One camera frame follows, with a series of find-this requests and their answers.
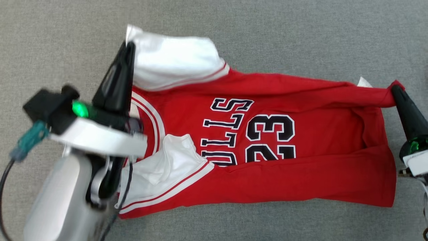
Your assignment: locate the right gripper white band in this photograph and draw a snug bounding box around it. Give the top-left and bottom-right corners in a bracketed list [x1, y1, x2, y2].
[391, 85, 428, 177]

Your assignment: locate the black cable with teal plug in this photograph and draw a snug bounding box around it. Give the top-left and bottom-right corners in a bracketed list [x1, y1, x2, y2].
[0, 120, 50, 241]

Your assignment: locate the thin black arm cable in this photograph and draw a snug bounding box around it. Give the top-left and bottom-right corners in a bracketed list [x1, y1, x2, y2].
[100, 161, 134, 241]

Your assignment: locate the red Bulls 23 jersey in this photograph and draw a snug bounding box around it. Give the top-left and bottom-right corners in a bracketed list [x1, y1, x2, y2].
[115, 24, 405, 220]

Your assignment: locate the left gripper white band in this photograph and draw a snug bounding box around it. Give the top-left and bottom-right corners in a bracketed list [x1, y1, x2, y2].
[50, 41, 147, 158]

